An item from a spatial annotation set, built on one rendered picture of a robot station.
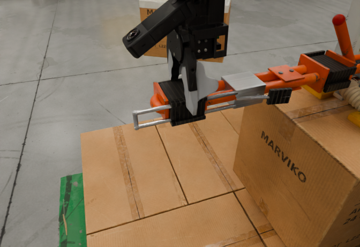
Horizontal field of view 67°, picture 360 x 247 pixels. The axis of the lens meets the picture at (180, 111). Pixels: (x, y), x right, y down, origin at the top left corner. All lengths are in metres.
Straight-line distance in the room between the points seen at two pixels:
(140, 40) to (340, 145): 0.50
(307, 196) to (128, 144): 0.90
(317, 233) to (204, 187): 0.54
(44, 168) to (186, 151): 1.21
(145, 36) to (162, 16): 0.04
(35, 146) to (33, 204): 0.58
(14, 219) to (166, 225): 1.15
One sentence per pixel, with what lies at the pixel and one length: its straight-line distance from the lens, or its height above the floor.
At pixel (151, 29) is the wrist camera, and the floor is 1.35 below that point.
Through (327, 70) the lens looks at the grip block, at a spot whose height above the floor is 1.22.
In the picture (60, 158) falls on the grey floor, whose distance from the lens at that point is 2.26.
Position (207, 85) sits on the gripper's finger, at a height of 1.25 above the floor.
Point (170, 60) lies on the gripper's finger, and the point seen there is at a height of 1.27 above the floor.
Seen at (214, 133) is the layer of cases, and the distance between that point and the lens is 1.46.
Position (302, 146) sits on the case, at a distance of 0.73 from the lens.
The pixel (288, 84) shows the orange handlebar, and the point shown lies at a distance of 0.60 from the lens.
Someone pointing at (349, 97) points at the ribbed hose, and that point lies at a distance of 0.75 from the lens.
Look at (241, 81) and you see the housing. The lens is 0.56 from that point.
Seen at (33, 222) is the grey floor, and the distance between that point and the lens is 1.95.
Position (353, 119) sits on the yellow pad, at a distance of 0.79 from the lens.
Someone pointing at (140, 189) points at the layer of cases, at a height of 0.54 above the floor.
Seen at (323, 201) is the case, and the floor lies 0.94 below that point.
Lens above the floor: 1.48
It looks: 36 degrees down
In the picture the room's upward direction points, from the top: straight up
